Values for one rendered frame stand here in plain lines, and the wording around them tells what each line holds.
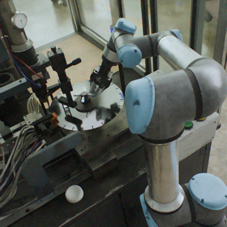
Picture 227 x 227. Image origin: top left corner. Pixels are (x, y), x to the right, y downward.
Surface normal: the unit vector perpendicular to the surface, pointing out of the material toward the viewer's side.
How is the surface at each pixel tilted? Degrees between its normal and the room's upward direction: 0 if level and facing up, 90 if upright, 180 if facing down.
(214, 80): 37
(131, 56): 92
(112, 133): 0
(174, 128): 86
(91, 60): 0
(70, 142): 90
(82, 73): 0
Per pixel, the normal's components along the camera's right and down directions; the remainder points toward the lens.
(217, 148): -0.14, -0.71
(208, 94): 0.17, 0.13
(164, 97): 0.00, -0.11
